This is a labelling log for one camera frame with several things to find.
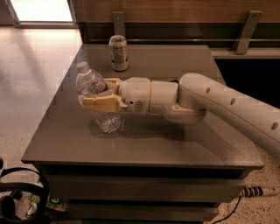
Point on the metal wall bracket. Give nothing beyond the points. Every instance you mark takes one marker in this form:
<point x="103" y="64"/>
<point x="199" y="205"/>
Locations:
<point x="118" y="23"/>
<point x="241" y="45"/>

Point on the grey drawer cabinet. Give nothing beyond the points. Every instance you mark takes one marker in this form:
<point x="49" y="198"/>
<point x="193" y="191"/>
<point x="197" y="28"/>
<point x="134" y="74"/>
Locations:
<point x="150" y="171"/>

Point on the right metal wall bracket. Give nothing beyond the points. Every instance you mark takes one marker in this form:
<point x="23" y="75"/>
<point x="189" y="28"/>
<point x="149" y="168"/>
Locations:
<point x="241" y="45"/>

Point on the white soda can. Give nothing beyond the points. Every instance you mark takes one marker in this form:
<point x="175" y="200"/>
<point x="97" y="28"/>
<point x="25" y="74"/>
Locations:
<point x="118" y="53"/>

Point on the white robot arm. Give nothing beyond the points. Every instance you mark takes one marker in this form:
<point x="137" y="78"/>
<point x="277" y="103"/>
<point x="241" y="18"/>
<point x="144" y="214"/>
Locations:
<point x="187" y="102"/>

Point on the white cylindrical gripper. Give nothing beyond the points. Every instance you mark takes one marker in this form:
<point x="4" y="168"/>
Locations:
<point x="136" y="94"/>

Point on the green chip bag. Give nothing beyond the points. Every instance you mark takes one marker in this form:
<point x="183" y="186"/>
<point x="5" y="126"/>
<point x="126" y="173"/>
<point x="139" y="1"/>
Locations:
<point x="52" y="203"/>

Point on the clear plastic water bottle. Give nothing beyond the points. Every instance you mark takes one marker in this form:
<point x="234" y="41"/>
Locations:
<point x="91" y="84"/>

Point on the wooden wall shelf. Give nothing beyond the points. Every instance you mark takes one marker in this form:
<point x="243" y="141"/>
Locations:
<point x="251" y="53"/>

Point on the black white striped handle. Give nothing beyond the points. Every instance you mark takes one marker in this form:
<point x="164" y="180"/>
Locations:
<point x="258" y="191"/>

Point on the left metal wall bracket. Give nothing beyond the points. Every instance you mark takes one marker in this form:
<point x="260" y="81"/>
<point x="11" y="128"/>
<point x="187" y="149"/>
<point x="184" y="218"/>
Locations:
<point x="118" y="23"/>

